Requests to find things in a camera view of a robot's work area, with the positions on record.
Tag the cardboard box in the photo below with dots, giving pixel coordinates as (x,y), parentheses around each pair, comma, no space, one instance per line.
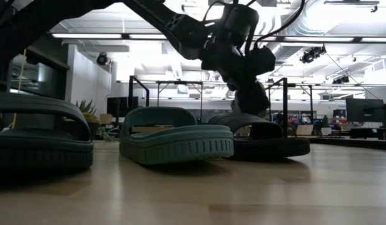
(304,129)

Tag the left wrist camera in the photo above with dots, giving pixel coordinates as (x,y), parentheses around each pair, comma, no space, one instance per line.
(264,61)

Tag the long ceiling light strip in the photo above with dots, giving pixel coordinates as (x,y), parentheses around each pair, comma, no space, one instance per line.
(317,39)
(86,36)

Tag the black computer monitor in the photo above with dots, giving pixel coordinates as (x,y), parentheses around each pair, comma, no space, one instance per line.
(122,106)
(364,110)

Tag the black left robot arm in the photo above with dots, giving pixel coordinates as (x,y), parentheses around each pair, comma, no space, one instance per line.
(39,28)

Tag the black metal rig frame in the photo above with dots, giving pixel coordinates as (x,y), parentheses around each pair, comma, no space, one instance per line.
(352,142)

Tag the green rubber slide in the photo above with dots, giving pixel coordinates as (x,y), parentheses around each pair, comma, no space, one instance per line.
(180,143)

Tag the black rubber slide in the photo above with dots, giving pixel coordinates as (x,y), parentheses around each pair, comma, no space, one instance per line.
(39,150)
(274,147)

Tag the potted succulent plant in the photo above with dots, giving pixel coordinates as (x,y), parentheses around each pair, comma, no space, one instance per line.
(91,120)

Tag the large dark wall screen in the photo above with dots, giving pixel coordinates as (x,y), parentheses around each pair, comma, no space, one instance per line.
(39,78)

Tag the black track spotlight cluster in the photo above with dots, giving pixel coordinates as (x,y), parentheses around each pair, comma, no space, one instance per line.
(312,53)

